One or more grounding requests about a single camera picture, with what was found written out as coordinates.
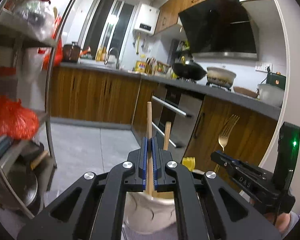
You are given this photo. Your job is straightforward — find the black range hood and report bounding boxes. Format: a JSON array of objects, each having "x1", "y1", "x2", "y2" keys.
[{"x1": 178, "y1": 0, "x2": 260, "y2": 61}]

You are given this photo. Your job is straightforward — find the kitchen window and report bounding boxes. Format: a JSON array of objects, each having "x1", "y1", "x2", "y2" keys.
[{"x1": 81, "y1": 0, "x2": 137, "y2": 63}]

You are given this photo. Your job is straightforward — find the chrome sink faucet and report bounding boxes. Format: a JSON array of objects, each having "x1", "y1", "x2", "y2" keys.
[{"x1": 104, "y1": 47, "x2": 120, "y2": 69}]

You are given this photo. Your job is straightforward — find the hanging red plastic bag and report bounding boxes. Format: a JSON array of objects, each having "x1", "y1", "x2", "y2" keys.
[{"x1": 42, "y1": 15, "x2": 64, "y2": 72}]

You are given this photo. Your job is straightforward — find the metal shelf rack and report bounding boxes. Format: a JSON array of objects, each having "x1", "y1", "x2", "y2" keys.
[{"x1": 0, "y1": 0, "x2": 83, "y2": 220}]

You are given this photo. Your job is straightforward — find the built-in steel oven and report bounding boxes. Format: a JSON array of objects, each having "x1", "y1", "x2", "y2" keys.
[{"x1": 150, "y1": 85, "x2": 205, "y2": 150}]

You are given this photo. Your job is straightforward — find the wooden cabinets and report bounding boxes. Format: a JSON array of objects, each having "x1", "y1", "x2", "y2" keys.
[
  {"x1": 154, "y1": 0, "x2": 274, "y2": 35},
  {"x1": 49, "y1": 66, "x2": 280, "y2": 178}
]

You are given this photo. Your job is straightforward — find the yellow-green plastic fork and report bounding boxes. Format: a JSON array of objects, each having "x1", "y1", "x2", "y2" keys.
[{"x1": 182, "y1": 156, "x2": 196, "y2": 170}]

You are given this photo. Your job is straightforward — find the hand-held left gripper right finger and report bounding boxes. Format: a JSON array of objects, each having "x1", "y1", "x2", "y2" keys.
[{"x1": 151, "y1": 137, "x2": 282, "y2": 240}]

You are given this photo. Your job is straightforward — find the person's right hand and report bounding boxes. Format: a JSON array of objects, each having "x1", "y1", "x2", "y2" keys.
[{"x1": 249, "y1": 197, "x2": 300, "y2": 233}]

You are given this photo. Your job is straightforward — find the black wok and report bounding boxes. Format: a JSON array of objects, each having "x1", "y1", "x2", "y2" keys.
[{"x1": 171, "y1": 60, "x2": 207, "y2": 81}]

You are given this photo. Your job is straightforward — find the black frying pan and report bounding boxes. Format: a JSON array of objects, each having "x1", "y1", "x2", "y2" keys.
[{"x1": 0, "y1": 155, "x2": 49, "y2": 210}]

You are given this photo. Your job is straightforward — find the crumpled red plastic bag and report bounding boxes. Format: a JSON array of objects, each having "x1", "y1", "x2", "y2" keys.
[{"x1": 0, "y1": 96, "x2": 40, "y2": 140}]

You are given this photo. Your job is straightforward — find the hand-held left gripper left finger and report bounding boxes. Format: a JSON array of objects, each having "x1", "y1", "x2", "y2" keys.
[{"x1": 17, "y1": 137, "x2": 148, "y2": 240}]

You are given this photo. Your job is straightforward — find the white water heater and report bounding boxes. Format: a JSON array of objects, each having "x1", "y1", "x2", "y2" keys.
[{"x1": 132, "y1": 2, "x2": 160, "y2": 37}]

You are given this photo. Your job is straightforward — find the floral ceramic utensil holder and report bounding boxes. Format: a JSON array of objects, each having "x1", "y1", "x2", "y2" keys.
[{"x1": 124, "y1": 190, "x2": 177, "y2": 235}]

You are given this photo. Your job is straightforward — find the wooden upper cabinets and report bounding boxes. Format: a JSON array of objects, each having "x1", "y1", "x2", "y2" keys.
[{"x1": 154, "y1": 0, "x2": 274, "y2": 35}]

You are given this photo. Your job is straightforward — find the white casserole pot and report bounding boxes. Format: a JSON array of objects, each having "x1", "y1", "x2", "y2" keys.
[{"x1": 206, "y1": 66, "x2": 237, "y2": 87}]

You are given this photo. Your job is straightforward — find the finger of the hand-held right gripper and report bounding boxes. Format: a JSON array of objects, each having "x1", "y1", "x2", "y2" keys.
[
  {"x1": 215, "y1": 151, "x2": 265, "y2": 175},
  {"x1": 210, "y1": 154, "x2": 262, "y2": 183}
]

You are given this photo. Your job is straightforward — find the red-lid storage container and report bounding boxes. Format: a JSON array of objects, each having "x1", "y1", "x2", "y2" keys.
[{"x1": 0, "y1": 66, "x2": 17, "y2": 100}]

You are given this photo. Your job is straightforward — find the clear plastic bag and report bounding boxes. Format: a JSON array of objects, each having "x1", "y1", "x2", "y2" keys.
[{"x1": 14, "y1": 0, "x2": 57, "y2": 42}]

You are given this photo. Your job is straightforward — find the green and white cooker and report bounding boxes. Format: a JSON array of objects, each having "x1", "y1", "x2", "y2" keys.
[{"x1": 257, "y1": 71, "x2": 287, "y2": 107}]

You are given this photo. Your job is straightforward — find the wooden lower cabinets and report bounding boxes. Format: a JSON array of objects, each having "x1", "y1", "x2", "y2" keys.
[{"x1": 49, "y1": 66, "x2": 280, "y2": 178}]

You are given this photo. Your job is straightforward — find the gold metal fork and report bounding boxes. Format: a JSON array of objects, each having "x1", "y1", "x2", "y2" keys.
[{"x1": 214, "y1": 114, "x2": 240, "y2": 173}]

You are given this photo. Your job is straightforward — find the white wall socket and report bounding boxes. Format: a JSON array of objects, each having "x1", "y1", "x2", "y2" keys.
[{"x1": 255, "y1": 62, "x2": 272, "y2": 72}]

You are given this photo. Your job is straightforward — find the amber liquid bottle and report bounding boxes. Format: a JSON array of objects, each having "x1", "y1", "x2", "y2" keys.
[{"x1": 96, "y1": 45, "x2": 108, "y2": 62}]

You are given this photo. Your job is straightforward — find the white plastic bag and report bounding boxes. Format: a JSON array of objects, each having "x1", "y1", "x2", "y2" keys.
[{"x1": 22, "y1": 47, "x2": 47, "y2": 83}]

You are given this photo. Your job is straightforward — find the yellow oil container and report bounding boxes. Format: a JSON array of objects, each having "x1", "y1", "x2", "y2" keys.
[{"x1": 134, "y1": 60, "x2": 147, "y2": 73}]

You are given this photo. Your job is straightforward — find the grey kitchen countertop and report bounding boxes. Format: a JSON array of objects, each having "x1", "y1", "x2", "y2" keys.
[{"x1": 59, "y1": 61, "x2": 283, "y2": 122}]

